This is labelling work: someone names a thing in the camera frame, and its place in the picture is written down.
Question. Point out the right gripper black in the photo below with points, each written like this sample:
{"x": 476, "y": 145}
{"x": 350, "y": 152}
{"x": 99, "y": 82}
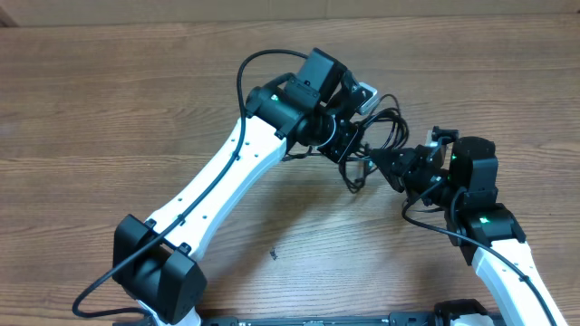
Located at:
{"x": 409, "y": 165}

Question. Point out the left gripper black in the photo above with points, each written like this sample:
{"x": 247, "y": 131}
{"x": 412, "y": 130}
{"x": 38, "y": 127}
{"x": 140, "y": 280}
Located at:
{"x": 348, "y": 132}

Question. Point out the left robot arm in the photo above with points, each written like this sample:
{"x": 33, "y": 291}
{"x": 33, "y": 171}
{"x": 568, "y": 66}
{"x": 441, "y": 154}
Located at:
{"x": 155, "y": 261}

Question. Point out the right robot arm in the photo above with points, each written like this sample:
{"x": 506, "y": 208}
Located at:
{"x": 458, "y": 176}

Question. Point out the small black debris piece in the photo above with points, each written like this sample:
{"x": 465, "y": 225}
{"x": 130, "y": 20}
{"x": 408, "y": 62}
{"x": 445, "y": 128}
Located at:
{"x": 273, "y": 253}

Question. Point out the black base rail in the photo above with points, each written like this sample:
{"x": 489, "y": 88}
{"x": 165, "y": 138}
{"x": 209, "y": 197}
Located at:
{"x": 467, "y": 312}

